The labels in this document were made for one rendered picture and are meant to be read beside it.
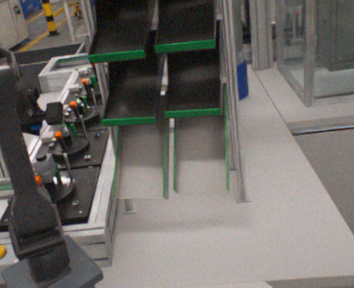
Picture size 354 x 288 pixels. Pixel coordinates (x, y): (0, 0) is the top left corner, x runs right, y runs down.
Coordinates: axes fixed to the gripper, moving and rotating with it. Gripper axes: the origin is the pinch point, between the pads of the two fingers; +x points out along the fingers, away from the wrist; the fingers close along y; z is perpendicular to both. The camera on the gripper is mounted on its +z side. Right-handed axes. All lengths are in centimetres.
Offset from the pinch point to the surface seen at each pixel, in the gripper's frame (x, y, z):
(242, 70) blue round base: 55, -65, 52
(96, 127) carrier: 38.3, -7.1, 22.8
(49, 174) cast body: 8.4, -2.0, -9.9
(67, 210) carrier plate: 12.5, -6.4, -18.8
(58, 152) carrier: 26.1, 2.3, 6.9
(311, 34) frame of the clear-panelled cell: 32, -88, 46
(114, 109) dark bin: -4.9, -22.7, -1.3
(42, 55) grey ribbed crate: 150, 66, 171
